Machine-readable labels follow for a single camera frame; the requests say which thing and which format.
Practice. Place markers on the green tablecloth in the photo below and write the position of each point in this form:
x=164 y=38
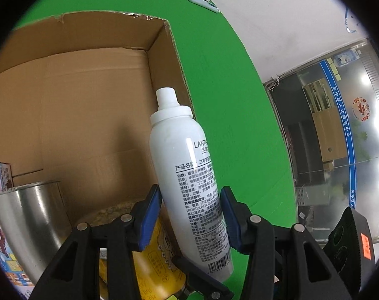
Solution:
x=233 y=100

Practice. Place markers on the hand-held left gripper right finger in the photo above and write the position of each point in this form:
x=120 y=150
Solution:
x=231 y=222

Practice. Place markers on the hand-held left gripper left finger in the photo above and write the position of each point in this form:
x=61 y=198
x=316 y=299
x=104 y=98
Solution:
x=149 y=218

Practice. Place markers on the silver metal can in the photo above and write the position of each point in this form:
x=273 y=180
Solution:
x=30 y=218

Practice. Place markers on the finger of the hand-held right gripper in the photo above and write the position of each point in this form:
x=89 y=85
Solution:
x=202 y=278

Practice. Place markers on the glass door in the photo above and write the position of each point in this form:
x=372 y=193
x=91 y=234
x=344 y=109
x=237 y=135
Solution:
x=333 y=131

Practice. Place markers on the large cardboard box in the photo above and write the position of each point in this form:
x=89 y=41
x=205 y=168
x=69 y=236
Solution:
x=83 y=100

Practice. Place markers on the yellow label jar black lid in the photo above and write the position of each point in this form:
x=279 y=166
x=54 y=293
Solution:
x=161 y=265

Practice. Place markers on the colourful board game box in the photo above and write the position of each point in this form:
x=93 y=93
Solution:
x=2 y=256

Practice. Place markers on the light blue remote control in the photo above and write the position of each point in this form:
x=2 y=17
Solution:
x=205 y=3

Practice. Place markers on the white spray bottle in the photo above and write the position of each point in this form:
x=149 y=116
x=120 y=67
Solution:
x=180 y=150

